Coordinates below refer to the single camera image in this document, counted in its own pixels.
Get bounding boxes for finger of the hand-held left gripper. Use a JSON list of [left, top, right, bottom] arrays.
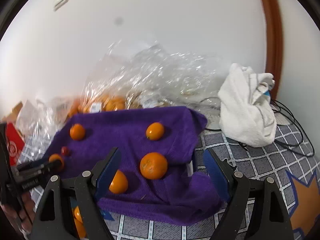
[[15, 160, 64, 172], [7, 169, 52, 194]]

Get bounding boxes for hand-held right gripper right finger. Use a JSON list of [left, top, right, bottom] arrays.
[[203, 147, 293, 240]]

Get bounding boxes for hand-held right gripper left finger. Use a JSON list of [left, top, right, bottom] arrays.
[[30, 147, 122, 240]]

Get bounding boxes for small orange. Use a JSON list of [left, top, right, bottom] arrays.
[[72, 206, 84, 224], [74, 219, 87, 239], [70, 123, 86, 141], [109, 170, 129, 194], [48, 154, 65, 170], [146, 122, 165, 140]]

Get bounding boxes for purple towel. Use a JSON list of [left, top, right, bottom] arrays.
[[42, 106, 223, 227]]

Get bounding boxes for large orange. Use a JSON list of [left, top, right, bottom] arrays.
[[139, 152, 168, 180]]

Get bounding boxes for person's left hand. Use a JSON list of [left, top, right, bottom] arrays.
[[4, 186, 38, 233]]

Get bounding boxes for red paper bag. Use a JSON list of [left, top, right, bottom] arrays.
[[5, 122, 25, 166]]

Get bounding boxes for small crumpled clear plastic bag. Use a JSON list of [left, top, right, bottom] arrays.
[[15, 97, 75, 164]]

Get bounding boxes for grey checkered blanket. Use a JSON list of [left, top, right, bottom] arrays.
[[25, 110, 316, 240]]

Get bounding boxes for brown cardboard box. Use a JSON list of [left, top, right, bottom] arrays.
[[5, 101, 25, 121]]

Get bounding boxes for white crumpled cloth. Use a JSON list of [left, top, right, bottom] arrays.
[[218, 63, 277, 147]]

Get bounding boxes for clear bag of oranges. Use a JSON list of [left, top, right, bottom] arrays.
[[67, 92, 142, 118]]

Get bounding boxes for large crumpled clear plastic bag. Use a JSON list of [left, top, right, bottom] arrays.
[[82, 39, 225, 117]]

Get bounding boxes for thin black cables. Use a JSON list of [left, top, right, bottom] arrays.
[[200, 97, 315, 158]]

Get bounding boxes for brown wooden door frame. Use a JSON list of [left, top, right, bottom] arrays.
[[256, 0, 284, 101]]

